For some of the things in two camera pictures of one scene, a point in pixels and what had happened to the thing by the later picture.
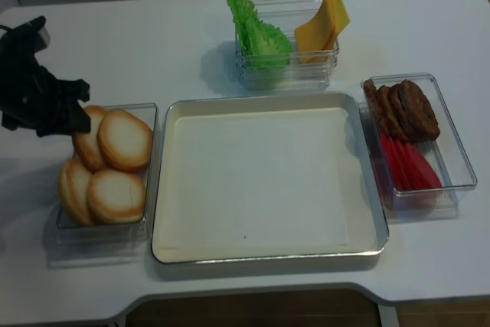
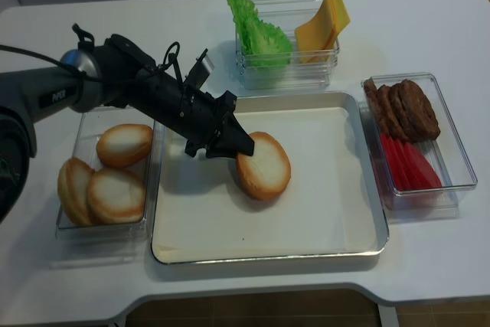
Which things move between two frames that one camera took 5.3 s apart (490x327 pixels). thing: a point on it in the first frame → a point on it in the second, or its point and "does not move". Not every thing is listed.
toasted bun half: [86, 145] → [265, 174]
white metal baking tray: [263, 175] does not move
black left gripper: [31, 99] → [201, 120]
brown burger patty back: [371, 93] does not move
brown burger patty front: [422, 119] does not move
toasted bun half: [73, 188] does not move
